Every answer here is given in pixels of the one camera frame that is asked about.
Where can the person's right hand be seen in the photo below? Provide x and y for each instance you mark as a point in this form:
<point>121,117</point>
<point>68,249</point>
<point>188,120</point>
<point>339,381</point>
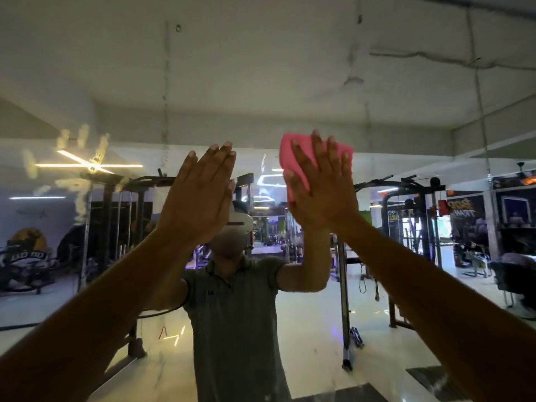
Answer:
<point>328,196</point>

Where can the person's left hand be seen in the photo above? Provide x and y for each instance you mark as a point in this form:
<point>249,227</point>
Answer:
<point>201,200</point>

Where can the pink cloth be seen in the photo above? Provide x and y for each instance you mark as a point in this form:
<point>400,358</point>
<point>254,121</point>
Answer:
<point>287,154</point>

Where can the large wall mirror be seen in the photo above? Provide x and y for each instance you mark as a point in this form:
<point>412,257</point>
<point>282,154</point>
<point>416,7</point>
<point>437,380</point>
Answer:
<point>251,71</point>

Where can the person's left forearm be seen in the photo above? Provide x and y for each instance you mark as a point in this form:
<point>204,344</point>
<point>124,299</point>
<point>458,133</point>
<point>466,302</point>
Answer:
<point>83,322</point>

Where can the person's right forearm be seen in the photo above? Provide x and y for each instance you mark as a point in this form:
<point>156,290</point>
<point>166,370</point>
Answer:
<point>439,305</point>

